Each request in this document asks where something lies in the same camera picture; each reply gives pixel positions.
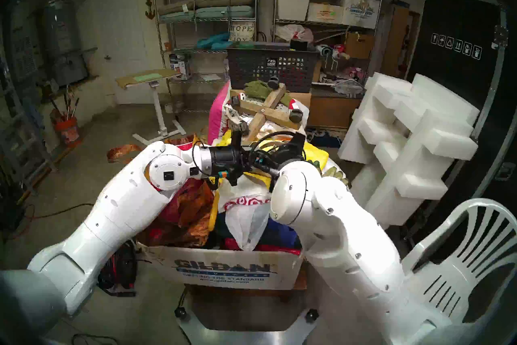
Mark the pink white pillow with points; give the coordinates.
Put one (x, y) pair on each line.
(218, 113)

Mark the blue white appliance box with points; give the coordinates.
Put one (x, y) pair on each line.
(180, 67)

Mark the beige green-tipped work glove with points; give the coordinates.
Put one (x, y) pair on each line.
(317, 165)
(337, 176)

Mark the teal foam pads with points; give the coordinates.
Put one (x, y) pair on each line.
(213, 42)

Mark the yellow cloth bag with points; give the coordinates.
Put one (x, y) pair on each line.
(315, 152)

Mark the wooden cross caster dolly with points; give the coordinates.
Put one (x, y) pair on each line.
(278, 117)

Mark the white red plastic bag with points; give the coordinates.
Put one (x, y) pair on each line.
(294, 33)

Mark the white door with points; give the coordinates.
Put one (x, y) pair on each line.
(121, 37)

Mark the grey furnace unit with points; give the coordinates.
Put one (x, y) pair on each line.
(24, 55)

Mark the mint seat cushion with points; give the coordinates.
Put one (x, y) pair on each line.
(222, 12)

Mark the orange bucket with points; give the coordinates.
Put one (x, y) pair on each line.
(68, 133)

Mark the white Gildan cardboard box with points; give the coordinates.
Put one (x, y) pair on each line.
(169, 267)

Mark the blue cloth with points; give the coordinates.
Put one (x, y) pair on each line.
(34, 113)

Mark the white plastic chair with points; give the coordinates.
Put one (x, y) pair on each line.
(482, 203)

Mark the white foam packing block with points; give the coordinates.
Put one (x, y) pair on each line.
(416, 130)

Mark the white Gildan carton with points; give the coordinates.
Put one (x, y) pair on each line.
(361, 12)

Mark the red fabric item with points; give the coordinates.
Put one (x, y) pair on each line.
(278, 248)

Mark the HOPE printed pillow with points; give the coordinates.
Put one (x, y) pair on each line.
(241, 32)

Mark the grey water heater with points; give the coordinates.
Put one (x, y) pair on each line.
(64, 39)

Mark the red gold patterned bag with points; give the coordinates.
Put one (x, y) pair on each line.
(190, 211)

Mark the white labelled carton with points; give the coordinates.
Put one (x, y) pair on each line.
(325, 13)

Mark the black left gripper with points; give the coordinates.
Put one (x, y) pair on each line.
(226, 160)

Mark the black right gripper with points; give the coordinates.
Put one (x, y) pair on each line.
(282, 158)

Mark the white overbed table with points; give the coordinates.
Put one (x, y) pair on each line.
(147, 76)

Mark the brown anchor wall decoration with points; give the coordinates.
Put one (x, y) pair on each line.
(150, 10)

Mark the black flight case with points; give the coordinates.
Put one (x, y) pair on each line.
(448, 85)

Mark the dark mesh plastic basket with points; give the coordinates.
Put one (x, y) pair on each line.
(248, 67)

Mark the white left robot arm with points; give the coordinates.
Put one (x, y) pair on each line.
(121, 211)

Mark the white red-target plastic bag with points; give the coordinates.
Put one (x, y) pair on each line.
(246, 223)

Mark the green knit gloves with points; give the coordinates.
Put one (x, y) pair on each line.
(258, 89)

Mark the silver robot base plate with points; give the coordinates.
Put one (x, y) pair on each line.
(246, 338)

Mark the brown wooden cabinet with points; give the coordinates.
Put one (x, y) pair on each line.
(398, 39)

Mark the white storage bin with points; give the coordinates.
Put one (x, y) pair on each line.
(293, 6)

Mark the small black box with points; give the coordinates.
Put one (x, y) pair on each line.
(299, 45)

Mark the black star knob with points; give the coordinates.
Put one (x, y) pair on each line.
(180, 312)
(311, 314)

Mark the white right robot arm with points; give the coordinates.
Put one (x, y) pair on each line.
(343, 235)

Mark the pink artificial flowers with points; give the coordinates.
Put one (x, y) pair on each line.
(353, 72)

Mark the aluminium ladder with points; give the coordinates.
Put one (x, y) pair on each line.
(44, 148)

